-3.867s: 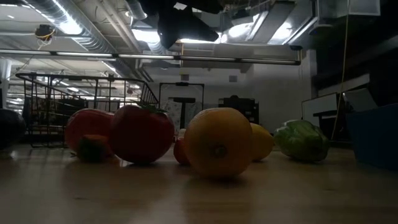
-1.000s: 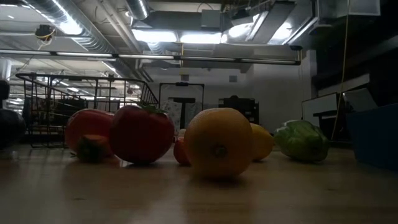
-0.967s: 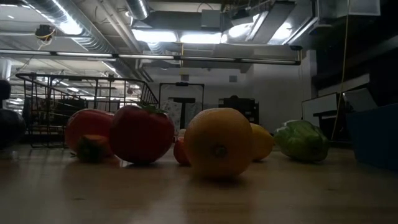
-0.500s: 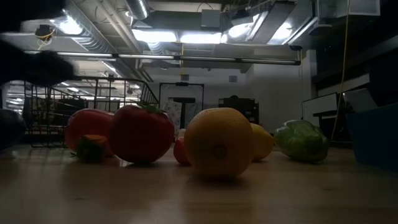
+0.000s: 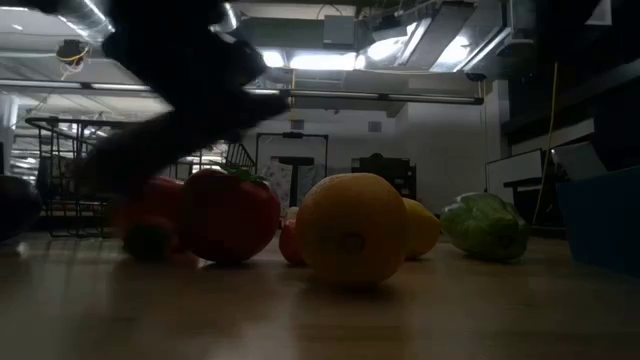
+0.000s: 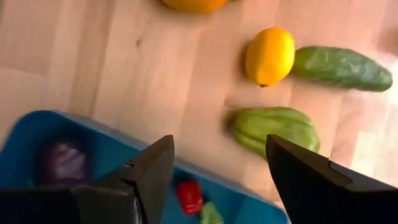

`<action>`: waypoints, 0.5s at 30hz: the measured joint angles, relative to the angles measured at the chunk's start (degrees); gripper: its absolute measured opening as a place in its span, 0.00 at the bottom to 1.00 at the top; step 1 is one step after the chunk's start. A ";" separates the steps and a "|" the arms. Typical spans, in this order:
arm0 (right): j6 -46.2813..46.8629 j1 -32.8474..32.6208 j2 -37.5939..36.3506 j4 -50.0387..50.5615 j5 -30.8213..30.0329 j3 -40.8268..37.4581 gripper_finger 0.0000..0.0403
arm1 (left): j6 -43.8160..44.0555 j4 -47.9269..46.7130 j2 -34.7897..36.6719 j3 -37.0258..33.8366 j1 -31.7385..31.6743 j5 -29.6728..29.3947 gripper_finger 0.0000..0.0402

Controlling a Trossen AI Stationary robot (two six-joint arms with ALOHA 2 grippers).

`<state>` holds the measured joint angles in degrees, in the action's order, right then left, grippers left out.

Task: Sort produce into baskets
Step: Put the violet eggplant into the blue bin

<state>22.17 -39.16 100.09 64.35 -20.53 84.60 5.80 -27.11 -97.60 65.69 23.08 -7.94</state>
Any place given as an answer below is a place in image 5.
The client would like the yellow lemon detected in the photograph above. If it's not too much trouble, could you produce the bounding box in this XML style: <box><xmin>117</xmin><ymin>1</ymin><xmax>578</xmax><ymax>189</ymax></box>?
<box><xmin>402</xmin><ymin>197</ymin><xmax>442</xmax><ymax>261</ymax></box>

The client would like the small red radish green stem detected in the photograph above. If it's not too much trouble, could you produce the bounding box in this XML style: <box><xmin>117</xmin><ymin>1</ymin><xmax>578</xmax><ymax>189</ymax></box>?
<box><xmin>278</xmin><ymin>217</ymin><xmax>307</xmax><ymax>266</ymax></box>

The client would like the dark cabinet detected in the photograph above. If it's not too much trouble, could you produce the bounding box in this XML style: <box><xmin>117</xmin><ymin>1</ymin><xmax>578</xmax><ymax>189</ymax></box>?
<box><xmin>351</xmin><ymin>152</ymin><xmax>418</xmax><ymax>201</ymax></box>

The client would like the black desk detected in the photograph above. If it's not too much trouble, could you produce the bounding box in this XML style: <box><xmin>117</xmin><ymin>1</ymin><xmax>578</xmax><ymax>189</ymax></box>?
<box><xmin>502</xmin><ymin>177</ymin><xmax>544</xmax><ymax>226</ymax></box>

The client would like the black round device yellow band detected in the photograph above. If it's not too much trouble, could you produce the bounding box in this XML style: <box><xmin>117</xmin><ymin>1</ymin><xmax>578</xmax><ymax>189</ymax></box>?
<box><xmin>54</xmin><ymin>38</ymin><xmax>92</xmax><ymax>67</ymax></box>

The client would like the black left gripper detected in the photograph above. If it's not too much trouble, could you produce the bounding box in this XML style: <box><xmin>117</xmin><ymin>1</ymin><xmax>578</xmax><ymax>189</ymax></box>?
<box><xmin>74</xmin><ymin>0</ymin><xmax>290</xmax><ymax>199</ymax></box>

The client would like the black stand frame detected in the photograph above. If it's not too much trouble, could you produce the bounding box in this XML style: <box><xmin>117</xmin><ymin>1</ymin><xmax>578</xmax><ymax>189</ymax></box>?
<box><xmin>255</xmin><ymin>131</ymin><xmax>330</xmax><ymax>209</ymax></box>

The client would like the small red tomato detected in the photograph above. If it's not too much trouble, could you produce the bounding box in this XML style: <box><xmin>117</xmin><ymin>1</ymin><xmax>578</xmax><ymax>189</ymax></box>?
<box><xmin>122</xmin><ymin>214</ymin><xmax>179</xmax><ymax>262</ymax></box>

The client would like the orange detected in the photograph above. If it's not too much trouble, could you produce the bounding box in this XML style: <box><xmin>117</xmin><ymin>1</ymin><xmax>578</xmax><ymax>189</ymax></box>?
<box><xmin>295</xmin><ymin>172</ymin><xmax>409</xmax><ymax>286</ymax></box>

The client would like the whiteboard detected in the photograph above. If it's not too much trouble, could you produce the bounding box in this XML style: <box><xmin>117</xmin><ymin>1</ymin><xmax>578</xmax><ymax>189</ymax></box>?
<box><xmin>484</xmin><ymin>148</ymin><xmax>546</xmax><ymax>211</ymax></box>

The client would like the black wire basket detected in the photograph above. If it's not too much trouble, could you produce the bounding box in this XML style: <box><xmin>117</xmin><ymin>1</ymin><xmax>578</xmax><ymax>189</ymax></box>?
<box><xmin>24</xmin><ymin>117</ymin><xmax>256</xmax><ymax>239</ymax></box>

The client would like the patterned cloth screen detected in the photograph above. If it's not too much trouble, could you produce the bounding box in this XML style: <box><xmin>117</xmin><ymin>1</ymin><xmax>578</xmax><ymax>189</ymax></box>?
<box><xmin>259</xmin><ymin>162</ymin><xmax>326</xmax><ymax>209</ymax></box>

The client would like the large red tomato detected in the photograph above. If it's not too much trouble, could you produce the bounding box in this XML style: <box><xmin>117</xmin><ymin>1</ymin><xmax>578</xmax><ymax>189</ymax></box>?
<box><xmin>112</xmin><ymin>175</ymin><xmax>186</xmax><ymax>236</ymax></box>

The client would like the green bell pepper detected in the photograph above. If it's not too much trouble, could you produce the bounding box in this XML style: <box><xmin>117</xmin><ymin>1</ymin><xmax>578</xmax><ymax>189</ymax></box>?
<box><xmin>439</xmin><ymin>192</ymin><xmax>531</xmax><ymax>264</ymax></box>

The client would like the black T-shaped pedestal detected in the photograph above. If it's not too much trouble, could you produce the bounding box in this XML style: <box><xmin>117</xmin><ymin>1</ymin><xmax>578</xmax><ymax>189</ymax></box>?
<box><xmin>271</xmin><ymin>155</ymin><xmax>316</xmax><ymax>209</ymax></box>

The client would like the blue plastic tray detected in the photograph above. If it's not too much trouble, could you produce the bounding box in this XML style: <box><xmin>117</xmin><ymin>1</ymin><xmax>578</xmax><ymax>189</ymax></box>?
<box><xmin>555</xmin><ymin>165</ymin><xmax>640</xmax><ymax>276</ymax></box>

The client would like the red bell pepper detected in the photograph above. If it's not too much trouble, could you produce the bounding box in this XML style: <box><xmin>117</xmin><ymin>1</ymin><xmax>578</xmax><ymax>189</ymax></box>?
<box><xmin>182</xmin><ymin>167</ymin><xmax>282</xmax><ymax>265</ymax></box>

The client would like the hanging yellow cable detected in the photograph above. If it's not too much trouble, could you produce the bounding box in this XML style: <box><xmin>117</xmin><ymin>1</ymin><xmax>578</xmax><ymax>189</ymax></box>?
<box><xmin>531</xmin><ymin>62</ymin><xmax>560</xmax><ymax>226</ymax></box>

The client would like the grey flat panel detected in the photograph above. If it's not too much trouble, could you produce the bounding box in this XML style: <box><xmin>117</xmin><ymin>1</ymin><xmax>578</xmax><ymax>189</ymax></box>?
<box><xmin>549</xmin><ymin>141</ymin><xmax>609</xmax><ymax>181</ymax></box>

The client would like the grey ceiling unit box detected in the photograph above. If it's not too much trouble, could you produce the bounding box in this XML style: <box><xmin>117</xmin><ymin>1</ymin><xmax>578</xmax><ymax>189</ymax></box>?
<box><xmin>322</xmin><ymin>14</ymin><xmax>359</xmax><ymax>49</ymax></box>

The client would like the silver ventilation duct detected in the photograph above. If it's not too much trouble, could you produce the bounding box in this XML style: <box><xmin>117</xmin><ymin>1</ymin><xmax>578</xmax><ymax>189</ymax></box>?
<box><xmin>209</xmin><ymin>0</ymin><xmax>241</xmax><ymax>32</ymax></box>

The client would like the silver horizontal frame bar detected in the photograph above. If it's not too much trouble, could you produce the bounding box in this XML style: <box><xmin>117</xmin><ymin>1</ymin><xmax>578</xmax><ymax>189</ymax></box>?
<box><xmin>0</xmin><ymin>78</ymin><xmax>485</xmax><ymax>106</ymax></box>

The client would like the ceiling light panel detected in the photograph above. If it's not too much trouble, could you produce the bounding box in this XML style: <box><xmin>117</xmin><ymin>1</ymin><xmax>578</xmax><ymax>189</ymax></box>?
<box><xmin>259</xmin><ymin>48</ymin><xmax>286</xmax><ymax>69</ymax></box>
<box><xmin>288</xmin><ymin>49</ymin><xmax>359</xmax><ymax>71</ymax></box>

